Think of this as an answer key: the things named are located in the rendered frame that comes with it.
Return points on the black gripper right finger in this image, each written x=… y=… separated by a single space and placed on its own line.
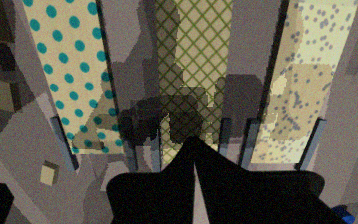
x=227 y=187

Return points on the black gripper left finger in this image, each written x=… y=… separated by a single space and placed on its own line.
x=170 y=189

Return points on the beige strip with teal polka dots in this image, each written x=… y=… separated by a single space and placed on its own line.
x=71 y=42

